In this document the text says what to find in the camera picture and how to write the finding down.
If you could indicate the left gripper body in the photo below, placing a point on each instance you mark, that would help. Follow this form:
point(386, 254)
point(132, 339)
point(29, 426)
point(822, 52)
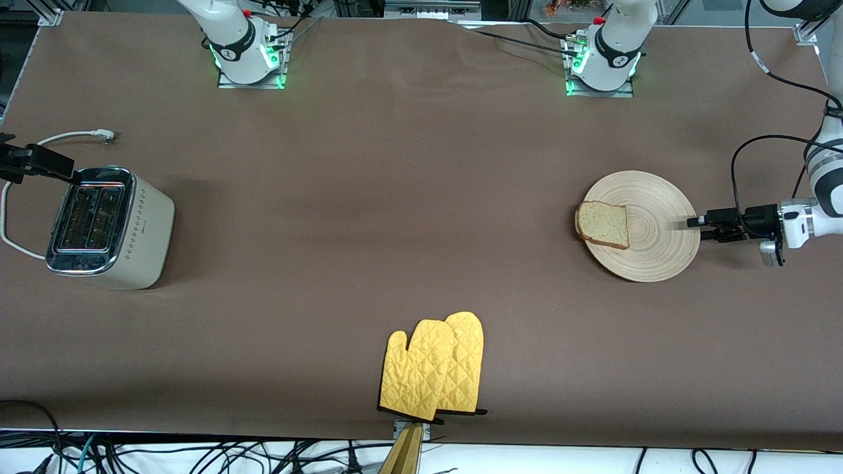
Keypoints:
point(762, 219)

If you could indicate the round wooden plate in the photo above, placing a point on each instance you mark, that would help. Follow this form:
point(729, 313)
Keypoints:
point(658, 227)

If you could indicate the brown bread slice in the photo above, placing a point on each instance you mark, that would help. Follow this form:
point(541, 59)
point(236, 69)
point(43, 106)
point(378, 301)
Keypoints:
point(602, 224)

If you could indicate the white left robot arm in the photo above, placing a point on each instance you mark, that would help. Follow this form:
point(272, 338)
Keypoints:
point(612, 59)

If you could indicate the cream and chrome toaster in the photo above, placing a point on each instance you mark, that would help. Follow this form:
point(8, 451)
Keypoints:
point(148, 230)

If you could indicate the orange plastic item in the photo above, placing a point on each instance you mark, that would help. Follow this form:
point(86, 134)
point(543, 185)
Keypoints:
point(553, 8)

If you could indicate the yellow quilted oven mitt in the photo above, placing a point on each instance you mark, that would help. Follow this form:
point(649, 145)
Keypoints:
point(469, 362)
point(415, 375)

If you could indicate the brown table cover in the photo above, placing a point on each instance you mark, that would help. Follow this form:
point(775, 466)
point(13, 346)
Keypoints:
point(395, 164)

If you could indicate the grey power strip box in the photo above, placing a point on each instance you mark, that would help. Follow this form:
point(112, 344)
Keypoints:
point(431, 10)

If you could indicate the wooden stick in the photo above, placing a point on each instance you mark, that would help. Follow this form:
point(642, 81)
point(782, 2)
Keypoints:
point(405, 457)

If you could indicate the aluminium frame profile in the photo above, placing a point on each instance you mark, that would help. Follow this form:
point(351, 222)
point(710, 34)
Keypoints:
point(807, 33)
point(49, 16)

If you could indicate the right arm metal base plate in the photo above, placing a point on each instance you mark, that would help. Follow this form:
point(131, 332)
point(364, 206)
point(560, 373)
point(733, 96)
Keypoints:
point(227, 84)

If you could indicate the small metal bracket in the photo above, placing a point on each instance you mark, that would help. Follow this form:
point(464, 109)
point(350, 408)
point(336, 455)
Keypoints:
point(397, 429)

